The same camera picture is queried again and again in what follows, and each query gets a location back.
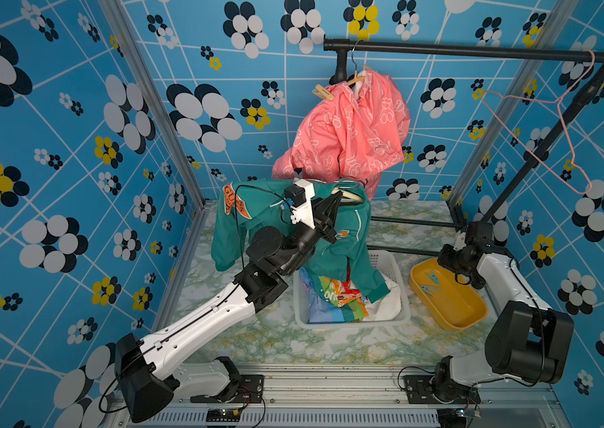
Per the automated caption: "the white hanger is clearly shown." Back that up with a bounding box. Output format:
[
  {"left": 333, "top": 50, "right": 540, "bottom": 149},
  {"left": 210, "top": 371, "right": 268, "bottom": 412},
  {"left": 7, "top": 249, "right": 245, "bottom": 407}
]
[{"left": 331, "top": 187, "right": 365, "bottom": 206}]

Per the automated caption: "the mint green clothespin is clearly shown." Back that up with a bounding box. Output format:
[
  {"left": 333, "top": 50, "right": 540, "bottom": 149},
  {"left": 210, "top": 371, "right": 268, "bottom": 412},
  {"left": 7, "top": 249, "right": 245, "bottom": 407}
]
[{"left": 426, "top": 270, "right": 440, "bottom": 285}]

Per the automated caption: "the white red cartoon jacket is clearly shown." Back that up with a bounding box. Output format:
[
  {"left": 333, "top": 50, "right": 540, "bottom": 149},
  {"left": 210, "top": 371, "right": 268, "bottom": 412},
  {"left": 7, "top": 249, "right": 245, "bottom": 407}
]
[{"left": 299, "top": 269, "right": 402, "bottom": 324}]

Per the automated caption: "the green jacket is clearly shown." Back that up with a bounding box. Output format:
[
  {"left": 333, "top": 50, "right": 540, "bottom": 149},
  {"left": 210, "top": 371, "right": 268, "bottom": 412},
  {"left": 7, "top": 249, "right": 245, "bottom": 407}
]
[{"left": 211, "top": 179, "right": 389, "bottom": 303}]

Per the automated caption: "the pink clothes hanger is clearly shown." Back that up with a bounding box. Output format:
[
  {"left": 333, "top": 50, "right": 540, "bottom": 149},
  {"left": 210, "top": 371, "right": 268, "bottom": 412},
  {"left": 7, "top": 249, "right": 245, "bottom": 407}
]
[{"left": 480, "top": 49, "right": 597, "bottom": 196}]

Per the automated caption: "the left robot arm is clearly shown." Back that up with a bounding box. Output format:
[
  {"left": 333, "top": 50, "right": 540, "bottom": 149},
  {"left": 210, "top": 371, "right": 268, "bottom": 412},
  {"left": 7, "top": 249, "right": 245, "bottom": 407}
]
[{"left": 112, "top": 185, "right": 343, "bottom": 424}]

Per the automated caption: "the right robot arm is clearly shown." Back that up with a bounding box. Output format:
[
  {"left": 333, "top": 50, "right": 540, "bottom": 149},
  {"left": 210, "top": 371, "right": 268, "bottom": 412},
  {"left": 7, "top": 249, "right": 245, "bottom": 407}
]
[{"left": 431, "top": 221, "right": 575, "bottom": 402}]

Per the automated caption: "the wooden hanger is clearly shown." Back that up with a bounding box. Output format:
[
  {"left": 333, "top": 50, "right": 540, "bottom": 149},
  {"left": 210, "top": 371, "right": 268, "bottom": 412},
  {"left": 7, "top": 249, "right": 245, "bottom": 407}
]
[{"left": 323, "top": 39, "right": 364, "bottom": 85}]

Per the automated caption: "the yellow plastic tray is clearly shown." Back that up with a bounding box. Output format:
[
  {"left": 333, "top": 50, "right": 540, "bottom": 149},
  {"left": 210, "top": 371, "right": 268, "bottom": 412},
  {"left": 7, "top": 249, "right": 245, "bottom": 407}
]
[{"left": 410, "top": 258, "right": 488, "bottom": 332}]

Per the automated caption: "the white plastic basket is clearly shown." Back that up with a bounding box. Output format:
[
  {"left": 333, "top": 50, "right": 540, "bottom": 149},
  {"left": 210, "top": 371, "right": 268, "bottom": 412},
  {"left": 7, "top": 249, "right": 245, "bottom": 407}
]
[{"left": 293, "top": 251, "right": 411, "bottom": 330}]

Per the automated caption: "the pink jacket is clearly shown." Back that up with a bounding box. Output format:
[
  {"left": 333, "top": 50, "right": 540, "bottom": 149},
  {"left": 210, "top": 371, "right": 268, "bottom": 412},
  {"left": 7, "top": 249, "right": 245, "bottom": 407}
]
[{"left": 271, "top": 70, "right": 411, "bottom": 199}]

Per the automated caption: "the small black electronics board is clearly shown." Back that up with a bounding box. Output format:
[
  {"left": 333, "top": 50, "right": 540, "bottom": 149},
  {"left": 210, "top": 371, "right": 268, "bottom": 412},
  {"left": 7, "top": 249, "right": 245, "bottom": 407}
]
[{"left": 205, "top": 408, "right": 242, "bottom": 426}]

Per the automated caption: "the black clothes rack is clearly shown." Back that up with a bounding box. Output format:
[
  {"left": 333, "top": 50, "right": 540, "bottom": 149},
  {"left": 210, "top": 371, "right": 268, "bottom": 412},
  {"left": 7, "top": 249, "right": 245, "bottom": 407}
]
[{"left": 323, "top": 39, "right": 604, "bottom": 257}]

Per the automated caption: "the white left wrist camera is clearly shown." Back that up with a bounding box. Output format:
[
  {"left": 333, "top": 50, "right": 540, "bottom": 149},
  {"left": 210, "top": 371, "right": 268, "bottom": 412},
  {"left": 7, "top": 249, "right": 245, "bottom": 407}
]
[{"left": 284, "top": 178, "right": 315, "bottom": 229}]

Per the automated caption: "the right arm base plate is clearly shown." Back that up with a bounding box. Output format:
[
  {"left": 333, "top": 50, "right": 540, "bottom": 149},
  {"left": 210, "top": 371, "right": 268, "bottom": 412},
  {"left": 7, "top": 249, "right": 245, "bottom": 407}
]
[{"left": 400, "top": 374, "right": 481, "bottom": 405}]

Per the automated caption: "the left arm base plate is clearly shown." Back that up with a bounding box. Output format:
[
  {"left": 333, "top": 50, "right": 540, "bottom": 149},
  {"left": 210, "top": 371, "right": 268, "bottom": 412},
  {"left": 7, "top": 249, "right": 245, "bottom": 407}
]
[{"left": 189, "top": 374, "right": 264, "bottom": 404}]

